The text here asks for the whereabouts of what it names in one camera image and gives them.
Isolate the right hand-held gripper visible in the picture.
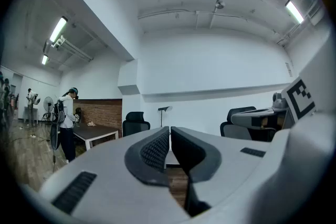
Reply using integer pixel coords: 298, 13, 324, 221
230, 34, 336, 130

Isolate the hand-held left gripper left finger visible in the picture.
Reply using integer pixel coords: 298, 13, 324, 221
124, 125, 171, 188

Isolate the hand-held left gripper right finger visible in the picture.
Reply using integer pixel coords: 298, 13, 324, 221
170, 126, 223, 218

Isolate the dark top white-legged table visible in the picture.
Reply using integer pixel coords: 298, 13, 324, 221
72, 122, 120, 151

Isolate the red brick partition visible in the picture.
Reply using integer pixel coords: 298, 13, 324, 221
72, 98, 123, 137

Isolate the grey floor lamp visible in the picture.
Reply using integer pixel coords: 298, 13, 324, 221
157, 105, 173, 129

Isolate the black standing fan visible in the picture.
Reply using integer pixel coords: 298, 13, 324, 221
41, 96, 55, 124

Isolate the white ceiling pipe bracket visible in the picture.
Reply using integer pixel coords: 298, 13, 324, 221
50, 35, 67, 49

